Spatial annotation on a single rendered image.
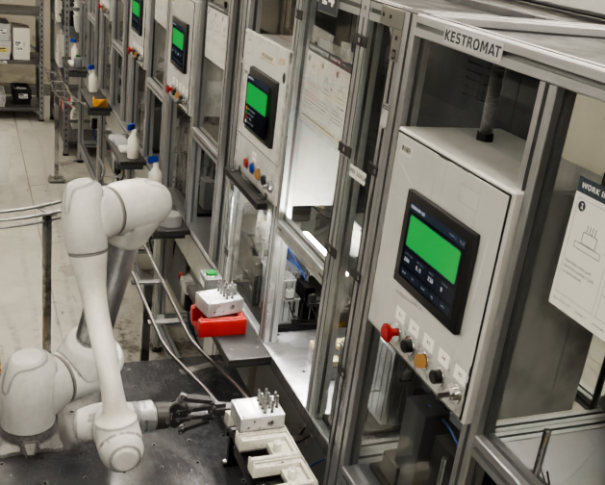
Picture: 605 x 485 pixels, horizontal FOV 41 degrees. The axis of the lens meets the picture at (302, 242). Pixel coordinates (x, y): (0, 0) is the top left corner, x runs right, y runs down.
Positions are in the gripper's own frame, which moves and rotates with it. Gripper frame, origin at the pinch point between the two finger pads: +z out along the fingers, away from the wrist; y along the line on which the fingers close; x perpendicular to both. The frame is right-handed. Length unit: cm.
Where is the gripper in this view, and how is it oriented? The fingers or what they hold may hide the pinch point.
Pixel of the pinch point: (225, 407)
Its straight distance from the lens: 234.9
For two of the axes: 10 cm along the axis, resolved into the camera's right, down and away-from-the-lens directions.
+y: 1.2, -9.2, -3.7
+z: 9.3, -0.3, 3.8
